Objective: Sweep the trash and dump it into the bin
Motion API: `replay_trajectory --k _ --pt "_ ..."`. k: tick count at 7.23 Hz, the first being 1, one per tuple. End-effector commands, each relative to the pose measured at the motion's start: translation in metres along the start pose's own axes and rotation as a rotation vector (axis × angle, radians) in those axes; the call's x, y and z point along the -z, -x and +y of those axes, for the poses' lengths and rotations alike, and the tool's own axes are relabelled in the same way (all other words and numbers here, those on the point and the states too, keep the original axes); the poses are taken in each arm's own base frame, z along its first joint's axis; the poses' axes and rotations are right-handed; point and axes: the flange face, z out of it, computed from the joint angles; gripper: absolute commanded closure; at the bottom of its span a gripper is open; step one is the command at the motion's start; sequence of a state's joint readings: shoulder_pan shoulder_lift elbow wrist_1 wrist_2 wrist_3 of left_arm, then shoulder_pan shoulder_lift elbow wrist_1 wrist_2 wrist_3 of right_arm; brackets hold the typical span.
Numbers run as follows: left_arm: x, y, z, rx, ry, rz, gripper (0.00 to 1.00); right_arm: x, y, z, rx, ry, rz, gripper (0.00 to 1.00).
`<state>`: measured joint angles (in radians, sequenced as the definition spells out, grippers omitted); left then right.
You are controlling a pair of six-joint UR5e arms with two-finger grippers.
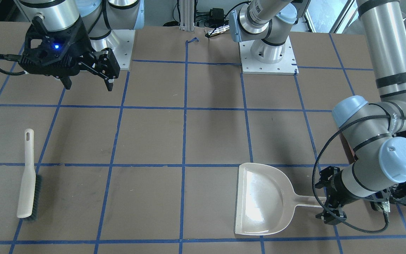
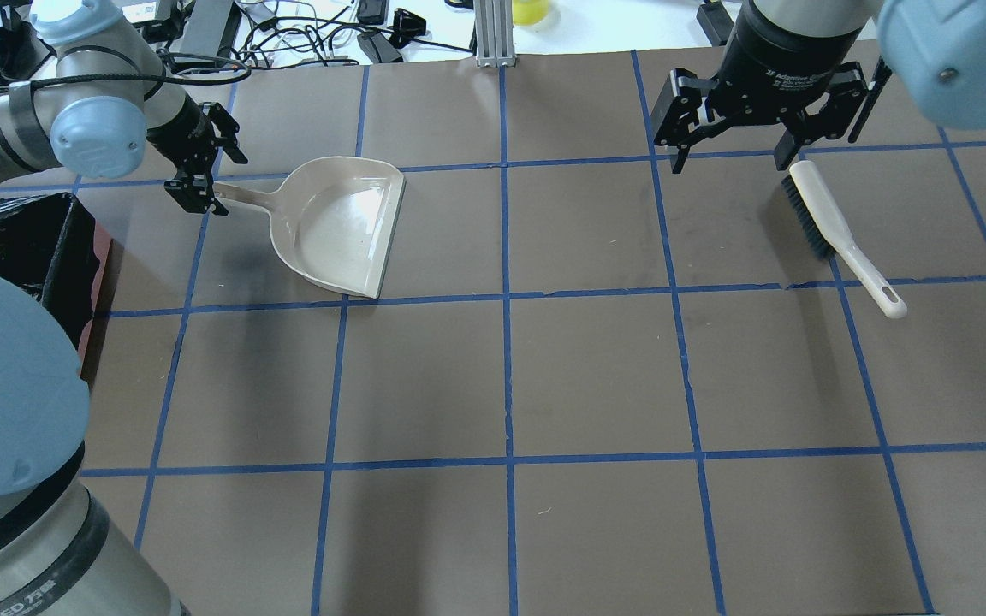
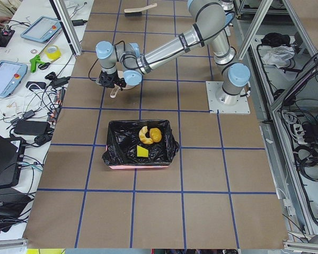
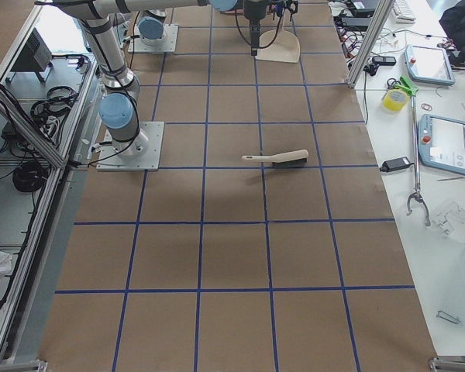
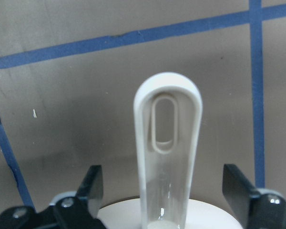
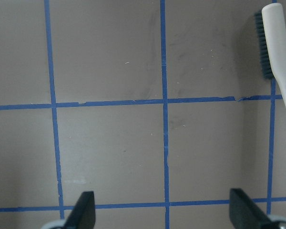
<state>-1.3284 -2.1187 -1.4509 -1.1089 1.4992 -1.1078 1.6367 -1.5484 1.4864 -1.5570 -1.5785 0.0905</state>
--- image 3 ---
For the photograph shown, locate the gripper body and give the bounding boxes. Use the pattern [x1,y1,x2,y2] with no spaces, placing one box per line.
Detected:
[98,71,118,88]

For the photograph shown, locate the beige plastic dustpan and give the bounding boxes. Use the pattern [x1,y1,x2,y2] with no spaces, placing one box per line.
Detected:
[110,70,135,98]

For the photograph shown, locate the beige curved foam piece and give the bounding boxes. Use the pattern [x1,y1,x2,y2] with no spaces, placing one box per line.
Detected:
[138,126,154,145]

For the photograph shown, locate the beige hand brush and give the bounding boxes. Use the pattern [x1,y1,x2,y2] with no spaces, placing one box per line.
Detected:
[124,3,157,17]

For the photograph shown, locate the green yellow sponge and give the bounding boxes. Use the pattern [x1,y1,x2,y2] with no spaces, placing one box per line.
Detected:
[136,145,149,158]

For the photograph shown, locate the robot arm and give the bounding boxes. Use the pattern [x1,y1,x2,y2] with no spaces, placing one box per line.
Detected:
[95,1,250,106]

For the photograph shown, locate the bin with black bag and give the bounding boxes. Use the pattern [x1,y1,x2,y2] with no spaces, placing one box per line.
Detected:
[102,120,180,169]

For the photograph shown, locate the black power strip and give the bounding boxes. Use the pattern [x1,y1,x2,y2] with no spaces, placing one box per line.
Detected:
[47,88,66,126]

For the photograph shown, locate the yellow tape roll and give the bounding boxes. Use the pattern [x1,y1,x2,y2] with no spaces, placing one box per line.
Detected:
[45,45,61,60]

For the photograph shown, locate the black scissors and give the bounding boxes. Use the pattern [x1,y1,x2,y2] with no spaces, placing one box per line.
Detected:
[38,62,51,70]

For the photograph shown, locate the upper teach pendant tablet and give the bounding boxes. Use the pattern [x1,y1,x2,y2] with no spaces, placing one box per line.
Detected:
[20,16,61,42]

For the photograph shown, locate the teach pendant tablet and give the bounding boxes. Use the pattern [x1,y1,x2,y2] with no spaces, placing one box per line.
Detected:
[20,16,61,42]
[0,60,28,98]

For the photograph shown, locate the black power adapter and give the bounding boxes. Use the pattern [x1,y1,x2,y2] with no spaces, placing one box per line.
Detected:
[14,121,50,135]

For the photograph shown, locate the lower teach pendant tablet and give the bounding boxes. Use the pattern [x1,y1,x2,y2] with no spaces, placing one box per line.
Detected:
[0,60,28,98]

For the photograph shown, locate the black laptop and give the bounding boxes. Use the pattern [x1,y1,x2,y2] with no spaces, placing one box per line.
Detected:
[0,136,26,188]

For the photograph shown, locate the brown paper table cover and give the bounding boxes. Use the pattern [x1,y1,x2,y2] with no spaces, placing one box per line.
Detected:
[24,1,288,250]

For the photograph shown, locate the white crumpled cloth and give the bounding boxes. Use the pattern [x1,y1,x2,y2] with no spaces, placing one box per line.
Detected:
[262,46,295,68]

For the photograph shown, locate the green handled grabber tool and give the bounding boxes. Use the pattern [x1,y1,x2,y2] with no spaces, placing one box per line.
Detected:
[30,55,44,73]

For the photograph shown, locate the aluminium frame post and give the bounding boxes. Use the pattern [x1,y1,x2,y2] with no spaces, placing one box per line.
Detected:
[49,0,82,56]

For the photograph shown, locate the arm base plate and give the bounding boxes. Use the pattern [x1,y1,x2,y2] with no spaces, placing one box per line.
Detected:
[206,81,250,115]

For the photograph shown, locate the black cable bundle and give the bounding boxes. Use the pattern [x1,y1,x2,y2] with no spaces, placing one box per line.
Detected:
[293,144,318,183]

